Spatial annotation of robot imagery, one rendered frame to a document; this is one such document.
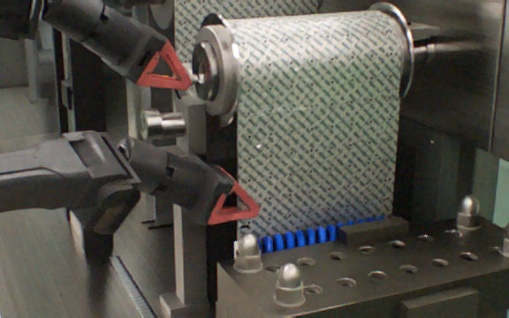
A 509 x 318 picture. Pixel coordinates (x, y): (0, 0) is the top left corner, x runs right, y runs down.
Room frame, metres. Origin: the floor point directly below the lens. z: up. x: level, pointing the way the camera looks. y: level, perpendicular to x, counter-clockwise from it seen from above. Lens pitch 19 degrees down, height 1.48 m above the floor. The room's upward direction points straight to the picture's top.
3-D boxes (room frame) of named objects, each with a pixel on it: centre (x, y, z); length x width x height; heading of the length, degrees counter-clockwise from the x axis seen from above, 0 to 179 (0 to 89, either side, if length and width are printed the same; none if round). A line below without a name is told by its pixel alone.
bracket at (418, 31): (1.15, -0.23, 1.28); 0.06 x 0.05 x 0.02; 113
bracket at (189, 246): (1.05, 0.10, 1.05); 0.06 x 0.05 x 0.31; 113
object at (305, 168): (1.02, -0.09, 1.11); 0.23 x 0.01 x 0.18; 113
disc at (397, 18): (1.13, -0.19, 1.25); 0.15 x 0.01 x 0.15; 23
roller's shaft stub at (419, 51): (1.15, -0.22, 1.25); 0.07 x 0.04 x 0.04; 113
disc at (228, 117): (1.03, 0.04, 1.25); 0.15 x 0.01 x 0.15; 23
